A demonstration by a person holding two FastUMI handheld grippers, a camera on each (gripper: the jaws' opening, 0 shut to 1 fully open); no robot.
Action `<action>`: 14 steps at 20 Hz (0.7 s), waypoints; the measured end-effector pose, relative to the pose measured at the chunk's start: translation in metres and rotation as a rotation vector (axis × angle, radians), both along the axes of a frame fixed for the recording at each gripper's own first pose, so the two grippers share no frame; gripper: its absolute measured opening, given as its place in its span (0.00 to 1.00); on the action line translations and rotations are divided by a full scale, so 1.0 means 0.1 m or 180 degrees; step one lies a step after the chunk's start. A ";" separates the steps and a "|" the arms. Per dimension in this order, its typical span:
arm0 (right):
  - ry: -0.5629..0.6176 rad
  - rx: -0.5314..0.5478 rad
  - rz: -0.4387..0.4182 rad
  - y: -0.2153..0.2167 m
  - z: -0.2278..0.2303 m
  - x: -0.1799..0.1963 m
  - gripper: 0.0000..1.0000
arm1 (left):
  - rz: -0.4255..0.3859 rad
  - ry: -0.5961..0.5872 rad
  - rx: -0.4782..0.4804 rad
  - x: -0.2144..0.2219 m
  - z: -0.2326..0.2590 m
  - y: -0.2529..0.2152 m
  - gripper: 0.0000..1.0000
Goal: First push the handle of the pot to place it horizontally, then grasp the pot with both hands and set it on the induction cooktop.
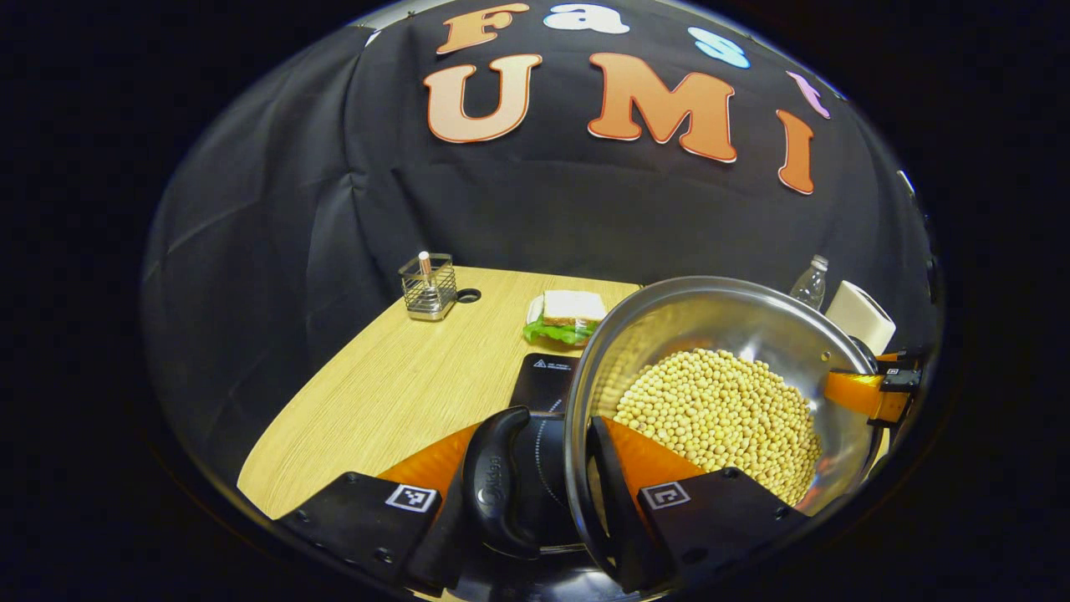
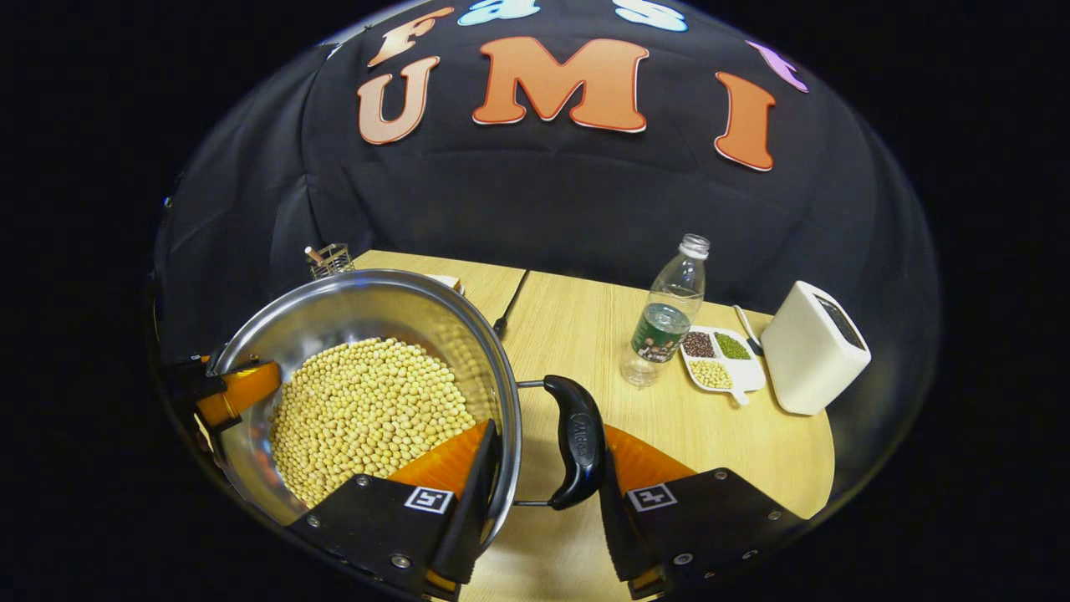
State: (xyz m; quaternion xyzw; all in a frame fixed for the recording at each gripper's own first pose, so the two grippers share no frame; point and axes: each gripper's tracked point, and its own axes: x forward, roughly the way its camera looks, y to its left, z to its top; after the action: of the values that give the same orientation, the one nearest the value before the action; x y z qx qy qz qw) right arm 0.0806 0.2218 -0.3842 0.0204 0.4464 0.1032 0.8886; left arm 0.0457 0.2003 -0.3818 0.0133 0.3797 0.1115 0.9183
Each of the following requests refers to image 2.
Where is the white toaster cable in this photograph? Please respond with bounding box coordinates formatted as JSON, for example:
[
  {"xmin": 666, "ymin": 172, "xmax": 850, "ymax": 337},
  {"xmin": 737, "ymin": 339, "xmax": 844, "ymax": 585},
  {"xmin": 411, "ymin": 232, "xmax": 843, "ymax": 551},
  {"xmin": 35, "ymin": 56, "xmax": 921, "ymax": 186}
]
[{"xmin": 733, "ymin": 304, "xmax": 764, "ymax": 356}]

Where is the white toaster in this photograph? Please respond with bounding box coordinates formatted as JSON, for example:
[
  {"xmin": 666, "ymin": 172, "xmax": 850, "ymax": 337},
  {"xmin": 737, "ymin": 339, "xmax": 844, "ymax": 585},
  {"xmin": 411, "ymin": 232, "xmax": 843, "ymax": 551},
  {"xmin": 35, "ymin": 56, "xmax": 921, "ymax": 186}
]
[{"xmin": 760, "ymin": 280, "xmax": 872, "ymax": 416}]

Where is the small wire basket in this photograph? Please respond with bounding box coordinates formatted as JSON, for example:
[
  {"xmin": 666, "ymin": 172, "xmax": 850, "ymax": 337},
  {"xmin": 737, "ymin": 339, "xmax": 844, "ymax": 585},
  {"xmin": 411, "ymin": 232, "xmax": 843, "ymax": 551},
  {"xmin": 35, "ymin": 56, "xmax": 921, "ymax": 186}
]
[{"xmin": 304, "ymin": 243, "xmax": 355, "ymax": 280}]

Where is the steel pot with black handle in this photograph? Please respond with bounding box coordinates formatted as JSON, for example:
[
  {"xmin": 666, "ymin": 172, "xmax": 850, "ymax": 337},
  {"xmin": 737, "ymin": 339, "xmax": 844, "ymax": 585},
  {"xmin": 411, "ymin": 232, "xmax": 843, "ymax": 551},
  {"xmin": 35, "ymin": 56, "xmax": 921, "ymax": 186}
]
[{"xmin": 205, "ymin": 268, "xmax": 607, "ymax": 536}]

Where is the white divided dish of beans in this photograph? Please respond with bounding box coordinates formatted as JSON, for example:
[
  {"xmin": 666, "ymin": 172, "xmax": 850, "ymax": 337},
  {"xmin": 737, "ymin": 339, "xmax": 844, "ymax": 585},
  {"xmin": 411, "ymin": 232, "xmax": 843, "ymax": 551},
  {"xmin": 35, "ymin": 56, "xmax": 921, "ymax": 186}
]
[{"xmin": 679, "ymin": 326, "xmax": 767, "ymax": 406}]

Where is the clear plastic water bottle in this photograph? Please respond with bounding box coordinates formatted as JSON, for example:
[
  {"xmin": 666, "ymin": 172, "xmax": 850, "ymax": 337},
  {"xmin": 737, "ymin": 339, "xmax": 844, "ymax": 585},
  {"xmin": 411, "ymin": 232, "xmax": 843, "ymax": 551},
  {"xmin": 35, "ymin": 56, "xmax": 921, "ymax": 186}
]
[{"xmin": 620, "ymin": 233, "xmax": 711, "ymax": 389}]

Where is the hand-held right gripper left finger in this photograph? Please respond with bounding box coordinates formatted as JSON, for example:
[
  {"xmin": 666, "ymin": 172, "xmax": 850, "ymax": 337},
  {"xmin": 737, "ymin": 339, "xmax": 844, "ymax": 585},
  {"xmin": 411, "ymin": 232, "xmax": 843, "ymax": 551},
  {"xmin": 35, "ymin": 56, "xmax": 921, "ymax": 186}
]
[{"xmin": 288, "ymin": 418, "xmax": 502, "ymax": 599}]

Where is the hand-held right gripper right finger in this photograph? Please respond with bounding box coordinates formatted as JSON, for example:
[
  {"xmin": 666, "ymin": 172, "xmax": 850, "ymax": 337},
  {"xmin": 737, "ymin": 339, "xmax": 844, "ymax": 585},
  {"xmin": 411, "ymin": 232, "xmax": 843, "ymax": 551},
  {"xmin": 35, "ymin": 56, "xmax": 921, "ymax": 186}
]
[{"xmin": 598, "ymin": 424, "xmax": 810, "ymax": 599}]

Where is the black cooktop cable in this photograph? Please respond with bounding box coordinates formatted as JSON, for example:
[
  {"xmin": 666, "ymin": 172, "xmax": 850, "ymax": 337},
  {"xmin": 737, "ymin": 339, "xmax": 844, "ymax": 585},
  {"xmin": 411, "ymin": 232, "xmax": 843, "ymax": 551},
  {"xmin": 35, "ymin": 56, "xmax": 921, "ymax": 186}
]
[{"xmin": 493, "ymin": 269, "xmax": 531, "ymax": 339}]

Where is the black backdrop cloth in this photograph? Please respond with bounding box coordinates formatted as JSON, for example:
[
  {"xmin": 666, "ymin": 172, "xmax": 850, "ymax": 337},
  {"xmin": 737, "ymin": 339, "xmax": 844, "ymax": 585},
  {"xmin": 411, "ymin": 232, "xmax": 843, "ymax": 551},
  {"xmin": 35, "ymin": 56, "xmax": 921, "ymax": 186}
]
[{"xmin": 155, "ymin": 0, "xmax": 941, "ymax": 503}]

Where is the pile of yellow soybeans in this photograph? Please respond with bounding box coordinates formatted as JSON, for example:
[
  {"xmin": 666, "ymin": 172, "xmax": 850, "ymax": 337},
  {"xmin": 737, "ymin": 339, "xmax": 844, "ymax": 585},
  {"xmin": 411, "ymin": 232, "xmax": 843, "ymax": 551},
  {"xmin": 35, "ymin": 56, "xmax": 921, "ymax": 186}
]
[{"xmin": 269, "ymin": 337, "xmax": 477, "ymax": 508}]

